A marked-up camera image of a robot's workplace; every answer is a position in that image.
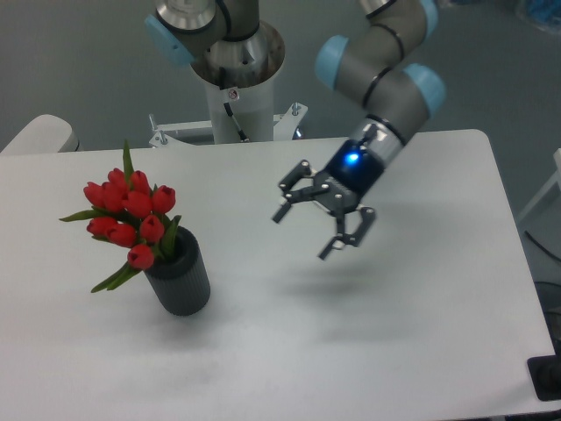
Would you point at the dark grey ribbed vase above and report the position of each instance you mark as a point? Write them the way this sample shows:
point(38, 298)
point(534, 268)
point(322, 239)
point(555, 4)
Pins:
point(182, 285)

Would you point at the black device at table edge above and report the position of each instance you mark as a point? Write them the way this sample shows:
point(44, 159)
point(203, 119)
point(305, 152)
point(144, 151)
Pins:
point(545, 376)

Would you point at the white chair backrest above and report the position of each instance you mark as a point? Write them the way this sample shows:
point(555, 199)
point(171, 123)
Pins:
point(45, 134)

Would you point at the clear bag with blue items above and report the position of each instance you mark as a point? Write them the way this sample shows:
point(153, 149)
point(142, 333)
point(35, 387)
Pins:
point(542, 14)

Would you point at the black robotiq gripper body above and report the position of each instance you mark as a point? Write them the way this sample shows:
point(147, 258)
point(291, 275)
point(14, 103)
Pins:
point(347, 177)

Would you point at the red tulip bouquet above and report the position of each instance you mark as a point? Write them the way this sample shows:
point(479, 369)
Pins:
point(126, 211)

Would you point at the white pedestal base frame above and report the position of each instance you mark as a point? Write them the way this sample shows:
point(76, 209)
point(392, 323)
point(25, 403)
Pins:
point(284, 126)

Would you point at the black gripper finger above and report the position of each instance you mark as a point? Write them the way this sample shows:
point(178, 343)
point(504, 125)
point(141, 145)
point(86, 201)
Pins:
point(290, 195)
point(342, 238)

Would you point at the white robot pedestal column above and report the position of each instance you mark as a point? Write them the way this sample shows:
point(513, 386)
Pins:
point(238, 76)

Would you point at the white furniture frame right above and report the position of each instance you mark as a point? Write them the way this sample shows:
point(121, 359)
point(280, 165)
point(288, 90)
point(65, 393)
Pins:
point(546, 195)

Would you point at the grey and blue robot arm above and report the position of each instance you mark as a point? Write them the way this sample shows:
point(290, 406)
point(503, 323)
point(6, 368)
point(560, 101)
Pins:
point(397, 98)

